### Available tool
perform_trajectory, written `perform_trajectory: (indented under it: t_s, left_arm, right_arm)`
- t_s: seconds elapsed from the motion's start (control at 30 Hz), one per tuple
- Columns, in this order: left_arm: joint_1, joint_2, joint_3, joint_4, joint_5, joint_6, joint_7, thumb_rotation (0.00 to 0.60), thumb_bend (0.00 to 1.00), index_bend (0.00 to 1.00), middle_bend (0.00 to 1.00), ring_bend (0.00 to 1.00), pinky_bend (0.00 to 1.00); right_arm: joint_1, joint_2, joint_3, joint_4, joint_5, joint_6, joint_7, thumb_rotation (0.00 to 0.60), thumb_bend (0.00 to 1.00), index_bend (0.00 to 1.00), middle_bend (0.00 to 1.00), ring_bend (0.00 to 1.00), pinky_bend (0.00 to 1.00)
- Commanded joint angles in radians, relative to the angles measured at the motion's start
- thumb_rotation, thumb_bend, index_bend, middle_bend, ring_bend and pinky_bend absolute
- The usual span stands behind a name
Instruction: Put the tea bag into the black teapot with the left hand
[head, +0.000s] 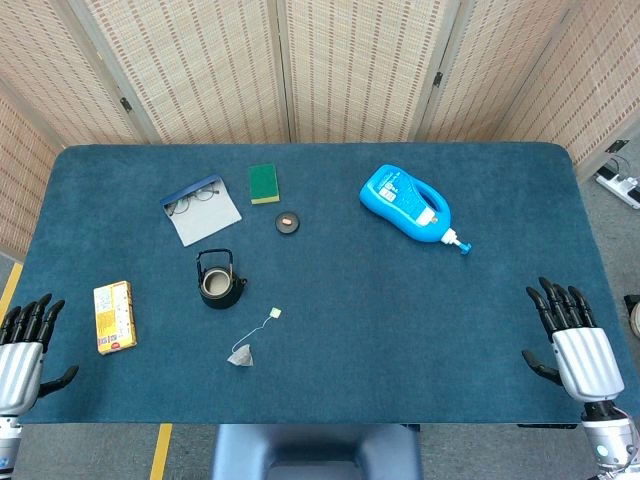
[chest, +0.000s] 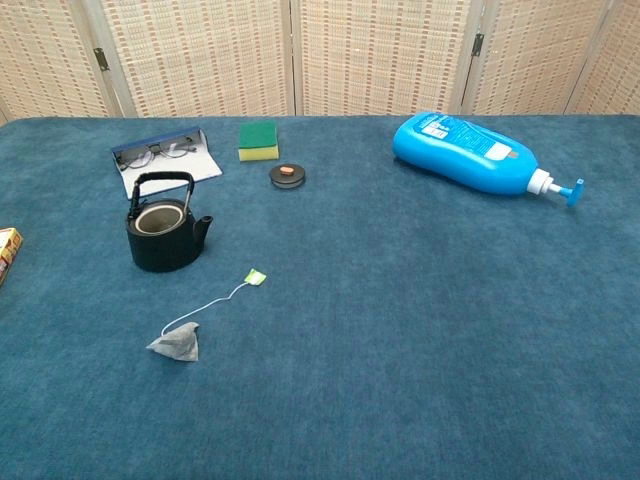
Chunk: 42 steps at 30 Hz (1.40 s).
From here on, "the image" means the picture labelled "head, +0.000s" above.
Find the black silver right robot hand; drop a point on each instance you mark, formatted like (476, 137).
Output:
(585, 360)

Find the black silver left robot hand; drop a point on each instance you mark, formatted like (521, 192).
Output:
(20, 370)

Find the tea bag with green tag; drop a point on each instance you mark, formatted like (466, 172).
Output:
(241, 357)

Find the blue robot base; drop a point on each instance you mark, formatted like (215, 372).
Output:
(315, 450)

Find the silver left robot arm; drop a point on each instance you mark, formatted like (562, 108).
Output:
(7, 445)

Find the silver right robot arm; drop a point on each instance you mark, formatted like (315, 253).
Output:
(612, 440)

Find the black cast iron teapot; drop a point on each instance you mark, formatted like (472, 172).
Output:
(216, 301)

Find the small black round lid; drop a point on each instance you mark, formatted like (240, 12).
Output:
(287, 223)

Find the round grey floor object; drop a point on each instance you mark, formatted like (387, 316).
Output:
(634, 317)

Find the yellow floor tape strip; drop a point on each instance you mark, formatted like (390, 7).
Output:
(161, 450)
(10, 290)

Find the yellow cardboard box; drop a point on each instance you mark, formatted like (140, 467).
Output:
(115, 317)

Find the white power strip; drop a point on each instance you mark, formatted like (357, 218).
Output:
(620, 186)

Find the black screen hinge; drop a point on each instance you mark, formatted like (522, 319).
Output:
(615, 146)
(438, 79)
(125, 104)

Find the blue grey glasses case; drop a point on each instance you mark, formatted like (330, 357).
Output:
(205, 222)

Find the blue pump detergent bottle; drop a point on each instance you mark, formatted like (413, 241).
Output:
(400, 205)

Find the green yellow sponge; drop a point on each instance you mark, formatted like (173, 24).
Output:
(263, 182)

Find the woven folding screen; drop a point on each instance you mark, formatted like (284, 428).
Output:
(225, 70)

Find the thin black frame glasses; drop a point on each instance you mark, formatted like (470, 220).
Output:
(191, 199)

